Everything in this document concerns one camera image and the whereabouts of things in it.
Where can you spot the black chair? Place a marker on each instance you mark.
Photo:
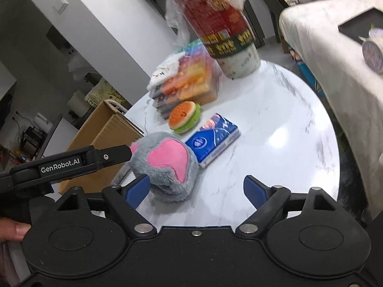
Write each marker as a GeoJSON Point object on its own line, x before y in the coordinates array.
{"type": "Point", "coordinates": [266, 9]}

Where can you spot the red and white paper bucket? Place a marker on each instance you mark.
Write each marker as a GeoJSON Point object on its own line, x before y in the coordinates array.
{"type": "Point", "coordinates": [227, 36]}

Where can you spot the burger plush toy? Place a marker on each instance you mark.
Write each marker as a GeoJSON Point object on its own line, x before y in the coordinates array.
{"type": "Point", "coordinates": [183, 116]}

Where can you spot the black rectangular tray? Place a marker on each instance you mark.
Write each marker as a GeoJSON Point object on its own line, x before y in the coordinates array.
{"type": "Point", "coordinates": [359, 24]}

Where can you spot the blue tissue pack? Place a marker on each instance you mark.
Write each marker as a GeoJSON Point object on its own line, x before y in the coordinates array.
{"type": "Point", "coordinates": [214, 139]}

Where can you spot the white light switch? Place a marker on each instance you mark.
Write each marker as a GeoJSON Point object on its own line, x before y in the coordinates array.
{"type": "Point", "coordinates": [61, 4]}

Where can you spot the cream cylindrical appliance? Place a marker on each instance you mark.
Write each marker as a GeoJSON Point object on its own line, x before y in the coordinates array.
{"type": "Point", "coordinates": [77, 103]}

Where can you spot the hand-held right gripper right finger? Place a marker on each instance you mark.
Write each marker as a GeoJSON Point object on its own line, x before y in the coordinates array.
{"type": "Point", "coordinates": [255, 191]}

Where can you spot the black and white fluffy cushion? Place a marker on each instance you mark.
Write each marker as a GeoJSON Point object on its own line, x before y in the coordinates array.
{"type": "Point", "coordinates": [351, 185]}

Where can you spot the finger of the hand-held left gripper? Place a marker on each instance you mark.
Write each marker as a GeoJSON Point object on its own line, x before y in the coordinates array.
{"type": "Point", "coordinates": [115, 155]}

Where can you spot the clear plastic bucket liner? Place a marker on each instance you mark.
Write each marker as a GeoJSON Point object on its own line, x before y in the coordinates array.
{"type": "Point", "coordinates": [179, 15]}

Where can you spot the stack of colourful snack packets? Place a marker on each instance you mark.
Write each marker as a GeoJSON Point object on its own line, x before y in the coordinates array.
{"type": "Point", "coordinates": [185, 91]}

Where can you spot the white covered sofa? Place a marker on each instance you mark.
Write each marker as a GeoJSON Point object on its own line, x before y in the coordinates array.
{"type": "Point", "coordinates": [344, 80]}

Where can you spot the yellow printed bag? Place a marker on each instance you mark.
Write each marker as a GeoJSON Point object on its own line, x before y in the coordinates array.
{"type": "Point", "coordinates": [104, 94]}

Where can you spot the person's left hand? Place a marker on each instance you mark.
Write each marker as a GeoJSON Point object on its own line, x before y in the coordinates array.
{"type": "Point", "coordinates": [16, 230]}

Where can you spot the colourful printed cloth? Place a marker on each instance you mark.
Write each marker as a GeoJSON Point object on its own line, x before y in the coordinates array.
{"type": "Point", "coordinates": [303, 68]}

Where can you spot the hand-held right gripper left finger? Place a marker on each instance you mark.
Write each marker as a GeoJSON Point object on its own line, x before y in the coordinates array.
{"type": "Point", "coordinates": [137, 192]}

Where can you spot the pile of white plastic bags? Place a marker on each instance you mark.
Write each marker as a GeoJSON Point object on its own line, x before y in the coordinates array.
{"type": "Point", "coordinates": [80, 64]}

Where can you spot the brown cardboard box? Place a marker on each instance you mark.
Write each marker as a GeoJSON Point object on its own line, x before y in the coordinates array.
{"type": "Point", "coordinates": [110, 128]}

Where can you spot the colourful bead organizer box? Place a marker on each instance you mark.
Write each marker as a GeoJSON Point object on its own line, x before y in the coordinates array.
{"type": "Point", "coordinates": [196, 56]}

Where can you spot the grey plush toy pink ears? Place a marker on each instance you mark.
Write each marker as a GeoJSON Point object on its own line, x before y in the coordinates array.
{"type": "Point", "coordinates": [167, 167]}

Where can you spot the white plastic packet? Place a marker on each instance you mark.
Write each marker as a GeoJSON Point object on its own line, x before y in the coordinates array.
{"type": "Point", "coordinates": [163, 71]}

